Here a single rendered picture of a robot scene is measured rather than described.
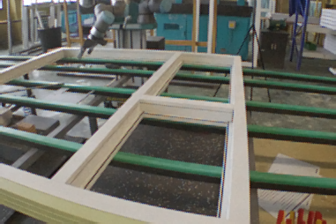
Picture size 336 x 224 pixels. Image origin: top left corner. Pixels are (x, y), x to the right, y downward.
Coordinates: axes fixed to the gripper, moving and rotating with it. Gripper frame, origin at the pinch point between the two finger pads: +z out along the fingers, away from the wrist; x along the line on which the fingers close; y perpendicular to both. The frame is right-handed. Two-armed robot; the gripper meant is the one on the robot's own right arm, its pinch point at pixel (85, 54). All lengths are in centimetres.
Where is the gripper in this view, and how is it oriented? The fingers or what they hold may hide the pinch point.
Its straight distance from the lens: 176.2
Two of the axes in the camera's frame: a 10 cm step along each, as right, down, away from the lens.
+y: -7.7, -6.3, -0.8
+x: -2.3, 3.9, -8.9
